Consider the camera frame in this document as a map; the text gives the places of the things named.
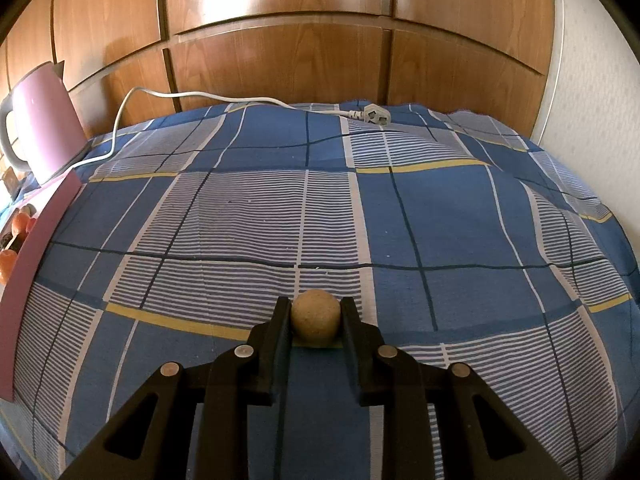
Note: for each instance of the white cut cube piece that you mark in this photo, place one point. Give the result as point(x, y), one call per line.
point(26, 207)

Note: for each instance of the dark brown round lump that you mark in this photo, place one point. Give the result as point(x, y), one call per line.
point(10, 242)

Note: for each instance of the patterned tissue box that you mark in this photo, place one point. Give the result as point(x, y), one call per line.
point(9, 180)

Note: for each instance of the small orange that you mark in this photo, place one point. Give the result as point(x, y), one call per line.
point(22, 221)

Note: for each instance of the large orange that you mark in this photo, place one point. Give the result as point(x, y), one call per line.
point(4, 270)

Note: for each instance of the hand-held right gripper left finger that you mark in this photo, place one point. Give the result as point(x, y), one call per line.
point(277, 330)

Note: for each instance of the pink electric kettle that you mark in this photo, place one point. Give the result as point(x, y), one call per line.
point(45, 120)

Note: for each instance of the wooden panelled wardrobe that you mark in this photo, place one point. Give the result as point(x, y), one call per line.
point(300, 50)

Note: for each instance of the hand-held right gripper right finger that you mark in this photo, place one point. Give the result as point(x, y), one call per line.
point(352, 335)

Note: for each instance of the small tan round ball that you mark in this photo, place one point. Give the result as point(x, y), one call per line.
point(316, 317)

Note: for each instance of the blue plaid tablecloth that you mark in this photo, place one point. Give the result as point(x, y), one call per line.
point(425, 220)

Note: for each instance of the pink rimmed white tray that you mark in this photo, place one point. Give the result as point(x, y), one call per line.
point(35, 255)

